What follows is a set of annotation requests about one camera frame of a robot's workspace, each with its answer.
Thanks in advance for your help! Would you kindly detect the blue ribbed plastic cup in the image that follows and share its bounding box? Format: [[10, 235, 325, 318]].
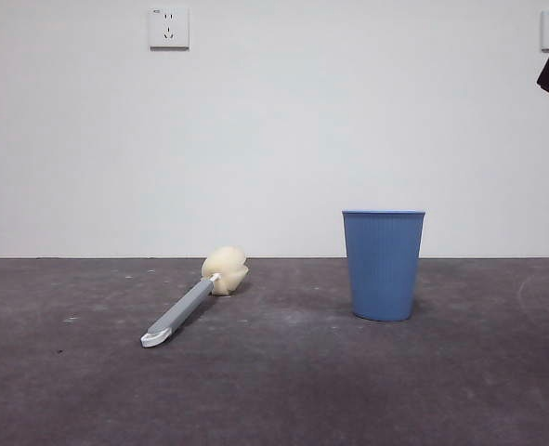
[[341, 209, 427, 322]]

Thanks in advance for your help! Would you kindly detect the grey-handled sponge cup brush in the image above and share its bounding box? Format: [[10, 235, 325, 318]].
[[139, 245, 248, 349]]

